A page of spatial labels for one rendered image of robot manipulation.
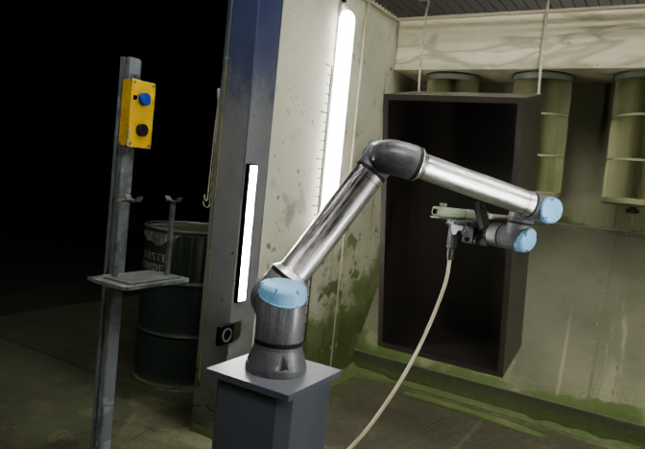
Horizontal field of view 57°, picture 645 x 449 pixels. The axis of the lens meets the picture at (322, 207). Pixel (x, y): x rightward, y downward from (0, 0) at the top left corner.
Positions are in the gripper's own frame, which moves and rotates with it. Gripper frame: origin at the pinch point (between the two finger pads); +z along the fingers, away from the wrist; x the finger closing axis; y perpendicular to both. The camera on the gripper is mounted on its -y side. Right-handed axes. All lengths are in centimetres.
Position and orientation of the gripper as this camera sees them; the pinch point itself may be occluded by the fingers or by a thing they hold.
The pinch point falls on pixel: (453, 220)
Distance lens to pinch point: 249.2
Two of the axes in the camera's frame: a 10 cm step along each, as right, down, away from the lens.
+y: -1.1, 9.9, 0.8
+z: -5.8, -1.3, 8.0
